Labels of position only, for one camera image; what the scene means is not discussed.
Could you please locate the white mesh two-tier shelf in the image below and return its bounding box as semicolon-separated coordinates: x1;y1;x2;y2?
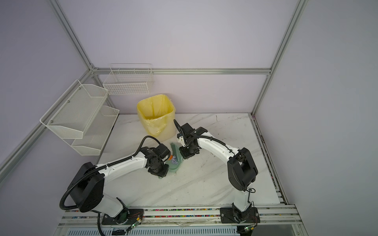
40;80;119;156

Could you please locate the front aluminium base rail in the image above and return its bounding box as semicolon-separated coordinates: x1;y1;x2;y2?
54;205;308;236

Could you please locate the yellow lined trash bin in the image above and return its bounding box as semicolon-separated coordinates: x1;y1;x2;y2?
137;94;176;142

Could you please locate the orange purple scrap near bin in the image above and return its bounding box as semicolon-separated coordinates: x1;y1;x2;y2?
169;155;178;165

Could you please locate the aluminium frame corner post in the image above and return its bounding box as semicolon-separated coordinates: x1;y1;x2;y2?
251;0;308;117

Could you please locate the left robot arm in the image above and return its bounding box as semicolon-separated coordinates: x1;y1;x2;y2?
59;136;171;235

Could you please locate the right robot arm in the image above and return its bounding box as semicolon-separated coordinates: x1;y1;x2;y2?
174;120;260;225

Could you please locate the green hand brush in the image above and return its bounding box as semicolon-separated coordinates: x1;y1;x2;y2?
170;142;181;159

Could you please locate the green plastic dustpan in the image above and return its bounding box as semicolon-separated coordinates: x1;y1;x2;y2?
165;155;183;175

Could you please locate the white wire basket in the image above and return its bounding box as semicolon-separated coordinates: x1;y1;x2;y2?
103;64;155;95

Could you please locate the aluminium frame back beam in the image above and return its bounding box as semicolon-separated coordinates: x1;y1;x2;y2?
93;68;271;75

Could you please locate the aluminium table edge rail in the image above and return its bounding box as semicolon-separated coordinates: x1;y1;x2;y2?
249;113;289;205

